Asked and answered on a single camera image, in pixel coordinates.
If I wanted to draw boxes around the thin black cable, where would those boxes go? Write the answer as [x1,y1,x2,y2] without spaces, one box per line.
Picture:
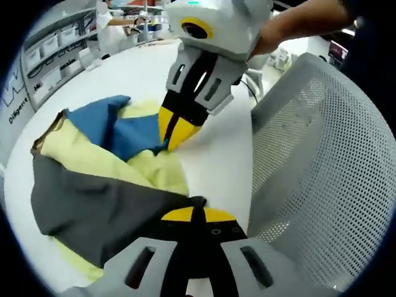
[240,76,264,105]

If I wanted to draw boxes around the grey mesh office chair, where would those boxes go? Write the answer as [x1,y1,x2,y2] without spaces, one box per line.
[246,51,394,294]

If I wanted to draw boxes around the yellow garment with blue grey sleeves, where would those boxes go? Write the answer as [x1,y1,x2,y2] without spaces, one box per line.
[30,95,209,283]

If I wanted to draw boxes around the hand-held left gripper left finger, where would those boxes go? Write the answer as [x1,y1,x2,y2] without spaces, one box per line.
[66,206,195,297]

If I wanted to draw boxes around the grey storage shelf unit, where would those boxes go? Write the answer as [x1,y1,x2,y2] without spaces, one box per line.
[20,5,100,108]

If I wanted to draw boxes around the person's right hand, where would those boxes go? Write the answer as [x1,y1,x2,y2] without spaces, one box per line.
[246,8,311,60]

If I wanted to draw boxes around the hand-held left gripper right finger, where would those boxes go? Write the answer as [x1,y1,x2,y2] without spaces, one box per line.
[197,207,340,297]

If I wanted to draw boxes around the row of white storage bins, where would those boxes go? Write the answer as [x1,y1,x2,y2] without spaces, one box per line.
[24,26,79,64]

